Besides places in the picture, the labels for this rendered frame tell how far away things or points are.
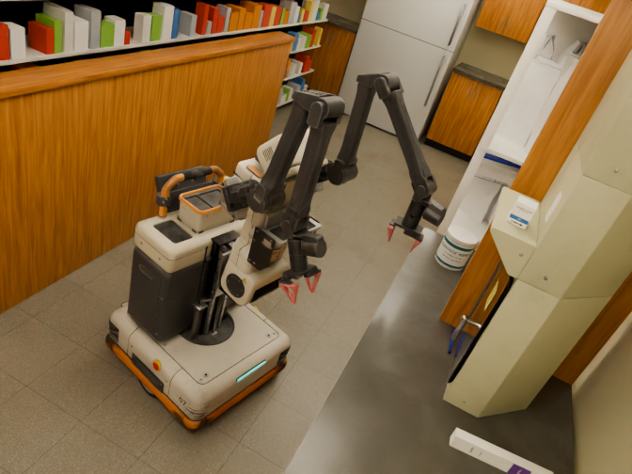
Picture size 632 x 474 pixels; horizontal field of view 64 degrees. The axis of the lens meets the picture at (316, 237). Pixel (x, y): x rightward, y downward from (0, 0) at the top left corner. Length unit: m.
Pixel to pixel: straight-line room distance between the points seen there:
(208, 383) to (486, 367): 1.21
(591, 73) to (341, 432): 1.15
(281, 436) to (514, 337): 1.39
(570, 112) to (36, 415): 2.29
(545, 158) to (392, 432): 0.89
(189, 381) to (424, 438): 1.12
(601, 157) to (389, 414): 0.85
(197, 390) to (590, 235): 1.60
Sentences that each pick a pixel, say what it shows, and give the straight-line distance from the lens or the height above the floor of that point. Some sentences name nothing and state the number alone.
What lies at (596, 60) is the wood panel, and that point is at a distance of 1.59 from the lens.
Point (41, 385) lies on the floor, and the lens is 2.63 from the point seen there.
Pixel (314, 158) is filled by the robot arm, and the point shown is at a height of 1.46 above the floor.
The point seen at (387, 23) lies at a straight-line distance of 6.34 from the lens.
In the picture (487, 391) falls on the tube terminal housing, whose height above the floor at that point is 1.05.
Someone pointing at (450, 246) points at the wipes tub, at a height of 1.04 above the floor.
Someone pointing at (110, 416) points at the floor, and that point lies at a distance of 2.51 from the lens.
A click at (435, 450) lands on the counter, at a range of 1.51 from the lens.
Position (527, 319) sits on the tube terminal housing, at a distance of 1.43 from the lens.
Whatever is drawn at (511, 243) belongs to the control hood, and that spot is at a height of 1.49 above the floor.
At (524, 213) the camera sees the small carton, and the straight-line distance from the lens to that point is 1.38.
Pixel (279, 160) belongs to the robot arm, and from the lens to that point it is 1.53.
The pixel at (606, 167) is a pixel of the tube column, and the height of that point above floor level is 1.74.
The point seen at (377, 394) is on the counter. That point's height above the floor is 0.94.
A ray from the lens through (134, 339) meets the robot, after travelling 2.45.
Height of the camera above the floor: 2.03
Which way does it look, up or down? 32 degrees down
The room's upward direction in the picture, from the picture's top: 18 degrees clockwise
